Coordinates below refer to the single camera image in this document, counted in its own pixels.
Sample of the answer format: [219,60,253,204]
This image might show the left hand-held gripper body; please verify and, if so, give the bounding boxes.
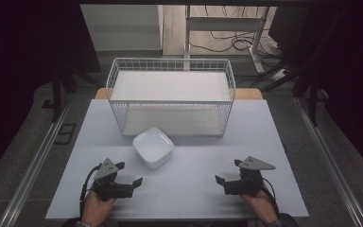
[91,157,136,202]

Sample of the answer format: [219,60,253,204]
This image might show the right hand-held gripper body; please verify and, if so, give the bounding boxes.
[223,155,277,197]

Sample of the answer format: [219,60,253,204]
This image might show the white square dish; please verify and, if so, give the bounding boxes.
[131,127,175,170]

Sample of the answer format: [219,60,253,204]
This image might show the white wire basket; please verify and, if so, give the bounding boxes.
[105,57,237,138]

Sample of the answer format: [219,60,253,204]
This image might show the person's right hand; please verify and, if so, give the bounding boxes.
[238,185,280,225]

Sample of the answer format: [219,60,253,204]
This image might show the person's left hand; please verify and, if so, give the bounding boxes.
[80,188,118,227]

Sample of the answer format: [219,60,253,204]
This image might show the wooden table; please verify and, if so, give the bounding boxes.
[94,87,265,101]

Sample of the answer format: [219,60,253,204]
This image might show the black metal stand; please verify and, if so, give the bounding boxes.
[41,67,106,125]
[291,70,329,128]

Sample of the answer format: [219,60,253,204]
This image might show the white power strip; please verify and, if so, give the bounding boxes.
[271,67,288,82]

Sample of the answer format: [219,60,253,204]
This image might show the white cabinet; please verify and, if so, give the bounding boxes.
[79,4,164,58]

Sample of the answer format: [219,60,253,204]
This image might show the black curtain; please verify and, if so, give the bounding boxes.
[0,0,102,185]
[268,0,363,183]

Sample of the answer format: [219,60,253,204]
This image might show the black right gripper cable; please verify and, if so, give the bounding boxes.
[261,177,281,219]

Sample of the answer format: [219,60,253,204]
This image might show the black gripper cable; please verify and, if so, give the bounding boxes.
[78,163,104,220]
[261,177,281,219]

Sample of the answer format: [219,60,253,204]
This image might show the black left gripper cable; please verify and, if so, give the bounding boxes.
[78,163,104,220]

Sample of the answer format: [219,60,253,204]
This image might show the black floor frame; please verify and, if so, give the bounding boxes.
[53,122,78,147]

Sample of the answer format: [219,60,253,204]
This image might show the aluminium rail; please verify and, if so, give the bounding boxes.
[0,94,74,227]
[293,96,363,227]

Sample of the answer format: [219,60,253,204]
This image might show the black floor cables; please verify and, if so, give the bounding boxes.
[188,5,280,56]

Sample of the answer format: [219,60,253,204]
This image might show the white metal desk frame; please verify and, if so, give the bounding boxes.
[183,4,270,75]

